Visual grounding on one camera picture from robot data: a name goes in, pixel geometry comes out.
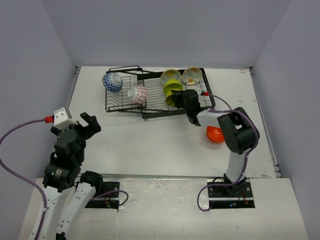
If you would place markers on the red pattern white bowl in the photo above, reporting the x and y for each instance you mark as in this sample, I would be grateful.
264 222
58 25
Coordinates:
137 95

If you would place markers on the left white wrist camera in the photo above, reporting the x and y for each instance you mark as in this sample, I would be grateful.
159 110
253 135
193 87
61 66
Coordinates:
62 119

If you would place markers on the floral orange green bowl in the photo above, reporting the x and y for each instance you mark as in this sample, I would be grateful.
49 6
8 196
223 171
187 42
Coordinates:
192 75

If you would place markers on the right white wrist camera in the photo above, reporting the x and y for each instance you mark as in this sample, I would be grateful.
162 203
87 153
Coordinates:
203 96

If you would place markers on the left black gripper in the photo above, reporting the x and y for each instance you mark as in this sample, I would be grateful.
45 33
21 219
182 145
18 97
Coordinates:
92 127

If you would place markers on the blue zigzag pattern bowl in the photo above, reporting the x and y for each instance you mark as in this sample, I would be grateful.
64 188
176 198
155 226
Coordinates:
112 82

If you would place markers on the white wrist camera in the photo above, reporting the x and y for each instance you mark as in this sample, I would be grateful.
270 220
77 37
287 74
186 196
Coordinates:
203 96
62 119

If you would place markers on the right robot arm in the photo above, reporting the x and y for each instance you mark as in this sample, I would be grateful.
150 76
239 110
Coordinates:
240 135

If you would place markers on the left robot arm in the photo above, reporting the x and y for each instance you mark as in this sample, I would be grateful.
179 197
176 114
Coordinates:
56 218

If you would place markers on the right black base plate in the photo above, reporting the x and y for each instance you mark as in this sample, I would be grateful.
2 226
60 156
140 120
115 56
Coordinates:
235 197

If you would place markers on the yellow sun pattern bowl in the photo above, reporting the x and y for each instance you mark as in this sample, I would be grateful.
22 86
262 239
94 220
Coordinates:
169 74

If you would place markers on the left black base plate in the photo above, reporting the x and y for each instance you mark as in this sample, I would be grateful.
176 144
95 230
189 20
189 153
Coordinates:
110 201

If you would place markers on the black wire dish rack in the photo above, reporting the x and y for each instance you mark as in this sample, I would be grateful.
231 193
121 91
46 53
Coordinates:
132 76

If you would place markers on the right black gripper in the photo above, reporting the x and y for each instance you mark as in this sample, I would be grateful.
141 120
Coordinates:
179 97

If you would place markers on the lime green bowl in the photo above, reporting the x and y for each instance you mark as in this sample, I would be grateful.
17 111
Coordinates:
172 84
169 98

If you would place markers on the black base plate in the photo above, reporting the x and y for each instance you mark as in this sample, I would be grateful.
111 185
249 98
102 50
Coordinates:
110 201
235 197

